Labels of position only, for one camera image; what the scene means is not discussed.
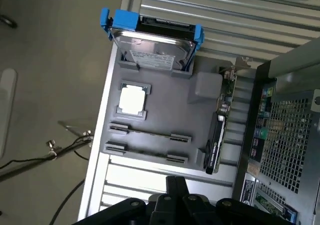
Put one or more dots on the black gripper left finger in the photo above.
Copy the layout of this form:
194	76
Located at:
162	205

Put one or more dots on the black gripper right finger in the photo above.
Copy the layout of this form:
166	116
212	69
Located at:
191	205

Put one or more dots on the green graphics card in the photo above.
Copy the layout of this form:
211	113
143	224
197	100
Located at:
220	135

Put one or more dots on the grey parts rack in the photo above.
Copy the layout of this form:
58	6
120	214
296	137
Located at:
165	105

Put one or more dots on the silver CPU chip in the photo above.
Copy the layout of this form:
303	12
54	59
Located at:
132	100

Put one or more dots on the open PC case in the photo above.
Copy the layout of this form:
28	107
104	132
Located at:
287	135

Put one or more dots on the metal bolt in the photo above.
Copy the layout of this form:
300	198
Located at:
50	143

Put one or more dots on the hard disk with blue carrier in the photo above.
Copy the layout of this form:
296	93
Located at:
155	47

